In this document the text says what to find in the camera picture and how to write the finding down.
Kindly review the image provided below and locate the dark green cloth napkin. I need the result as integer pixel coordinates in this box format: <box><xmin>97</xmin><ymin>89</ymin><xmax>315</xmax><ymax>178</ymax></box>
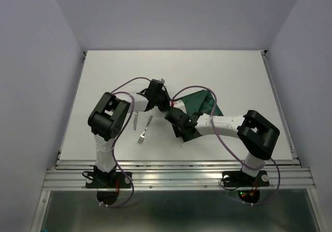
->
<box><xmin>173</xmin><ymin>89</ymin><xmax>224</xmax><ymax>142</ymax></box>

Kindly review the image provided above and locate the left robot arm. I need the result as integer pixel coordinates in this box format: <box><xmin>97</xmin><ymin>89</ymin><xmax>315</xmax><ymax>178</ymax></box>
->
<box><xmin>88</xmin><ymin>79</ymin><xmax>170</xmax><ymax>187</ymax></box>

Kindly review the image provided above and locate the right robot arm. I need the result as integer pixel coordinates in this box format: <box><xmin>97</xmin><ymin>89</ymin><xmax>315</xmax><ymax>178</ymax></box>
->
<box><xmin>164</xmin><ymin>107</ymin><xmax>280</xmax><ymax>185</ymax></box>

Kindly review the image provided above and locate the silver table knife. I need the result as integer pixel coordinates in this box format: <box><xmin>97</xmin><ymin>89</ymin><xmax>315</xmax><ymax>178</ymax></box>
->
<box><xmin>133</xmin><ymin>112</ymin><xmax>138</xmax><ymax>131</ymax></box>

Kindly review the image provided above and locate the silver fork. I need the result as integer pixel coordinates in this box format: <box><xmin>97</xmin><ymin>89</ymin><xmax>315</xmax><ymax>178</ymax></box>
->
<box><xmin>137</xmin><ymin>115</ymin><xmax>153</xmax><ymax>144</ymax></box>

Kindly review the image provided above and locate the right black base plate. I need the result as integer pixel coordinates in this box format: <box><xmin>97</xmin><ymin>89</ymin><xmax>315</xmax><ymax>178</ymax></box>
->
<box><xmin>222</xmin><ymin>170</ymin><xmax>270</xmax><ymax>188</ymax></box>

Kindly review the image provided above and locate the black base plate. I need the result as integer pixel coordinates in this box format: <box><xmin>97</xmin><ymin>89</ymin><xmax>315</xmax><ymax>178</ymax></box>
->
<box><xmin>82</xmin><ymin>171</ymin><xmax>131</xmax><ymax>189</ymax></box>
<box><xmin>222</xmin><ymin>170</ymin><xmax>270</xmax><ymax>188</ymax></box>

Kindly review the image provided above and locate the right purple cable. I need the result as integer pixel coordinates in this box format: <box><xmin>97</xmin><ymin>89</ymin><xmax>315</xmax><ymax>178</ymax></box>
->
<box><xmin>171</xmin><ymin>86</ymin><xmax>283</xmax><ymax>207</ymax></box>

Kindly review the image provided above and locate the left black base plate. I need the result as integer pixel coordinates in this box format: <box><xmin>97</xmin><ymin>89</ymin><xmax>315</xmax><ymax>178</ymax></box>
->
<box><xmin>82</xmin><ymin>171</ymin><xmax>131</xmax><ymax>189</ymax></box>

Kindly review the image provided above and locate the aluminium frame rail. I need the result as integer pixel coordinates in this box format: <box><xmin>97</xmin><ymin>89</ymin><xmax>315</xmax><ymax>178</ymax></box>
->
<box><xmin>32</xmin><ymin>50</ymin><xmax>328</xmax><ymax>231</ymax></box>

